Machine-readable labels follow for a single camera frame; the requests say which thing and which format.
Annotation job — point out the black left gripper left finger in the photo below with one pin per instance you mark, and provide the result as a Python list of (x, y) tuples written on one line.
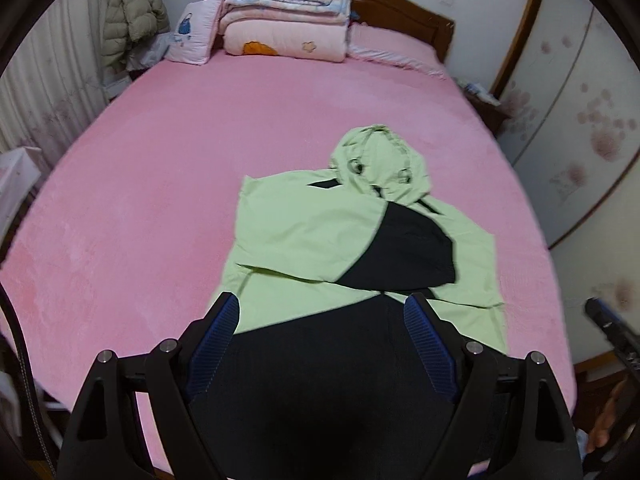
[(104, 439)]

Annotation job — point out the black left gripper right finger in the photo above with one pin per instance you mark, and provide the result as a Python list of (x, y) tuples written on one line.
[(509, 418)]

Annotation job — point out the green and black hooded jacket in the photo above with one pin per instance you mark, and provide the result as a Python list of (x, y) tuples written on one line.
[(321, 379)]

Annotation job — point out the person right hand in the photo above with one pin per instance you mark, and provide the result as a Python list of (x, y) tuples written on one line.
[(600, 433)]

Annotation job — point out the pink bed sheet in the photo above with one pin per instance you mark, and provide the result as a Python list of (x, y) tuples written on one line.
[(125, 244)]

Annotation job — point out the floral sliding wardrobe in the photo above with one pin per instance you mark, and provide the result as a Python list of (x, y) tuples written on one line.
[(573, 140)]

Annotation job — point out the dark wooden nightstand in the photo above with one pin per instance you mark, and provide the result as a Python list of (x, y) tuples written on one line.
[(491, 114)]

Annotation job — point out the white side furniture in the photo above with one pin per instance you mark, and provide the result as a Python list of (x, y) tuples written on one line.
[(20, 170)]

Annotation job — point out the white curtain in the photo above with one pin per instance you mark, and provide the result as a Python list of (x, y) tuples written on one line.
[(51, 91)]

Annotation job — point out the pink pillow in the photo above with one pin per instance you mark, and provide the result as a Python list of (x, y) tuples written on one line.
[(387, 47)]

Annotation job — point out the brown wooden headboard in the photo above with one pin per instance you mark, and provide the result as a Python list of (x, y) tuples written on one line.
[(398, 15)]

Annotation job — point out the folded pink cartoon quilt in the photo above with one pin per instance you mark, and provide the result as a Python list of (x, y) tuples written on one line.
[(318, 42)]

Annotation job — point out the beige puffer coat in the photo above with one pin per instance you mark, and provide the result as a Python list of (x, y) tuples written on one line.
[(128, 22)]

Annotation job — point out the white pillow with blue print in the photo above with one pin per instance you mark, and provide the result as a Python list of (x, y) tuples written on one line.
[(193, 39)]

